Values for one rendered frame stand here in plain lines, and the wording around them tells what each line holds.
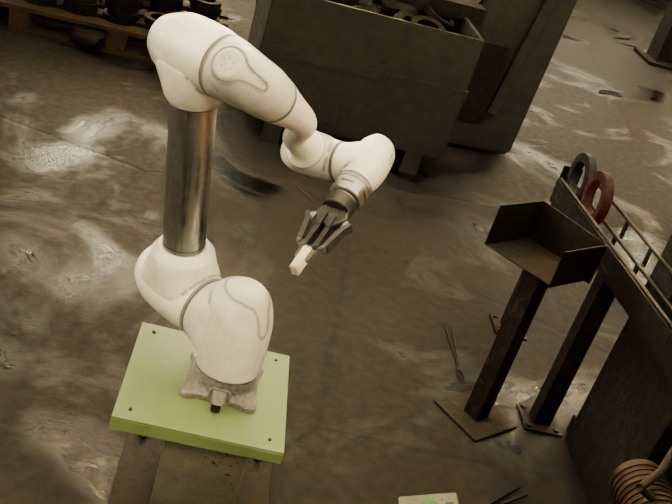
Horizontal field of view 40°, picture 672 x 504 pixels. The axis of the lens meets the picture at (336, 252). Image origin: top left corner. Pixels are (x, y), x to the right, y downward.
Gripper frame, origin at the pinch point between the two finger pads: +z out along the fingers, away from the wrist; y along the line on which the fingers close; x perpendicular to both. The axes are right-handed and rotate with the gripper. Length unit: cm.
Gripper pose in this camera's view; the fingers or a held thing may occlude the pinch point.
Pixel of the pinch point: (301, 260)
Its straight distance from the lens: 210.1
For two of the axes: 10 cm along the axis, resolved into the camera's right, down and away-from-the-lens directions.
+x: 1.6, 6.5, 7.5
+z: -4.9, 7.1, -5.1
